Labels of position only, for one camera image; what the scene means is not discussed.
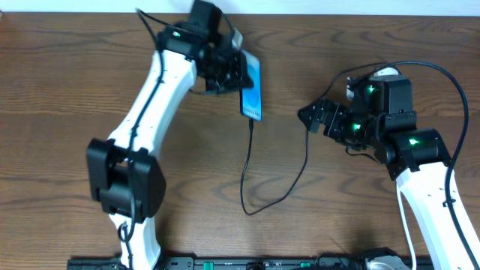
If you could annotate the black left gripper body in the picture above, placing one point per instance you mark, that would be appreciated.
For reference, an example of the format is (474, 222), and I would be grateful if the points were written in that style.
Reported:
(232, 70)

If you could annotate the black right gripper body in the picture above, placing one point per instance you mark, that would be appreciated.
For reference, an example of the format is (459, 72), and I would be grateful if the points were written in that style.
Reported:
(324, 117)

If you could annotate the blue Samsung smartphone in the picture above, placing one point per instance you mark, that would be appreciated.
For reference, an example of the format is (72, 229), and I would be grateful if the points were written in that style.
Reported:
(251, 98)

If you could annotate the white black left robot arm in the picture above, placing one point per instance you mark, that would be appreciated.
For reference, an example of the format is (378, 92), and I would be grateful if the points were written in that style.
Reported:
(124, 173)

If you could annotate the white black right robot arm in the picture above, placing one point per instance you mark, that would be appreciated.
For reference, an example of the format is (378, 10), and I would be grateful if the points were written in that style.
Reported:
(381, 116)

